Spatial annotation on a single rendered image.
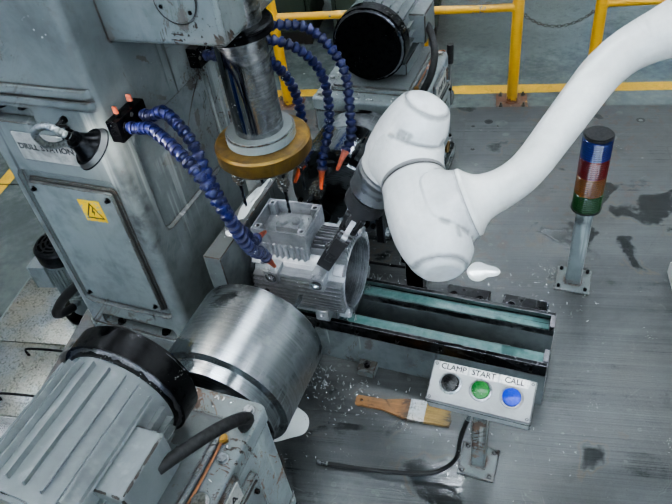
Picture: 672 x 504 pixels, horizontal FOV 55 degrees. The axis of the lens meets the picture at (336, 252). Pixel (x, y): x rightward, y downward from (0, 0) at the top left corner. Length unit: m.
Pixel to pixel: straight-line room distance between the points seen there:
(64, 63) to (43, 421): 0.55
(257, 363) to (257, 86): 0.46
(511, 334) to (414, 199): 0.59
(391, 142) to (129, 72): 0.48
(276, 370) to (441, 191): 0.42
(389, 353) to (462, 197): 0.59
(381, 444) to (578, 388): 0.43
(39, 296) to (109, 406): 1.72
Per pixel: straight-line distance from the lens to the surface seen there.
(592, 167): 1.42
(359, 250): 1.43
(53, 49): 1.13
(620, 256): 1.76
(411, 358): 1.41
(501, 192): 0.93
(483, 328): 1.44
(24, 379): 2.30
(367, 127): 1.54
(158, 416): 0.87
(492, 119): 2.23
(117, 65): 1.18
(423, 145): 0.98
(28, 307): 2.54
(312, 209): 1.34
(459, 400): 1.11
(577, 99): 0.99
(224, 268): 1.30
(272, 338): 1.12
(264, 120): 1.17
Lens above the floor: 1.98
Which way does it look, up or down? 42 degrees down
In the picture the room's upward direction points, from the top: 9 degrees counter-clockwise
